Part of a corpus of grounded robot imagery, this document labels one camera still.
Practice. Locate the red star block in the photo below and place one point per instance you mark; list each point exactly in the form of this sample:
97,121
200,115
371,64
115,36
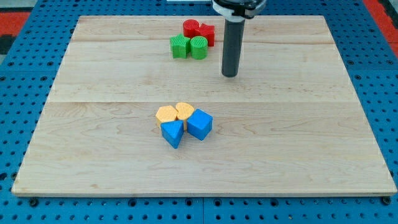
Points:
207,31

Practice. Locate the yellow heart block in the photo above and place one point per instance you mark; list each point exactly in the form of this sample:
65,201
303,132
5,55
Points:
184,111

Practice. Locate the wooden board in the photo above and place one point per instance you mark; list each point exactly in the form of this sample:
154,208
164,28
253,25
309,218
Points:
288,125

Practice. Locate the blue cube block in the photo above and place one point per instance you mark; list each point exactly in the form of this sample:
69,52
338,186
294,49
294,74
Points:
199,124

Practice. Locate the red cylinder block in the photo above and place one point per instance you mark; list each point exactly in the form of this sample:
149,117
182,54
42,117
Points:
190,28

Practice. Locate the green star block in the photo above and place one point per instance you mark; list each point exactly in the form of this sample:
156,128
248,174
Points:
179,46

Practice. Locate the green cylinder block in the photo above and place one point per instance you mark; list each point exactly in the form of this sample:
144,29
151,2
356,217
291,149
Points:
199,47

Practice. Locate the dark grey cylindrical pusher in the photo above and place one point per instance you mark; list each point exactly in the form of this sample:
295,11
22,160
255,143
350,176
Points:
232,42

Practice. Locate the black white robot end effector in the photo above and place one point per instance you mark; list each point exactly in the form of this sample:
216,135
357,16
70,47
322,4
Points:
238,10

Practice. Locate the blue triangle block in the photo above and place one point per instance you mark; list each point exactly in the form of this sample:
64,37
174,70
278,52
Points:
172,132

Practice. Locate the yellow hexagon block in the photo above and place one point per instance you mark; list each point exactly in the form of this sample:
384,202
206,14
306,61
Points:
165,114

